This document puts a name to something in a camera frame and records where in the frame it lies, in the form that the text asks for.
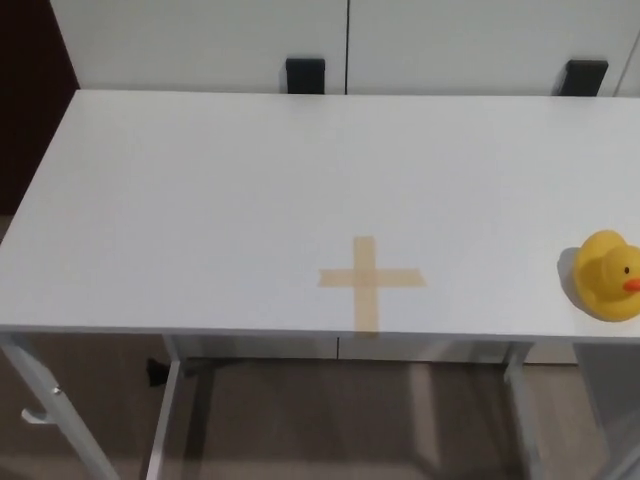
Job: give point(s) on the yellow rubber duck toy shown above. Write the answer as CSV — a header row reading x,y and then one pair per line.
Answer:
x,y
600,280

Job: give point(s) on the long beige tape strip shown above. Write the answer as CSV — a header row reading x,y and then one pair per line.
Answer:
x,y
366,312

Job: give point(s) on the white slanted desk leg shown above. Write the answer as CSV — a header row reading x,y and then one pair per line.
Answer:
x,y
67,425

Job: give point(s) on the white inner desk leg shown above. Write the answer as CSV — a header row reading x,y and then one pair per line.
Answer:
x,y
516,385
165,415

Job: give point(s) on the white cabinet door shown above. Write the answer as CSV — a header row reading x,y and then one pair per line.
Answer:
x,y
200,40

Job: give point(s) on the small black floor object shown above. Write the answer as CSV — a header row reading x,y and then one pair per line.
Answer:
x,y
156,372

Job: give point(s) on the white hook on desk leg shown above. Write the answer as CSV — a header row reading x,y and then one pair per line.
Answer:
x,y
35,417

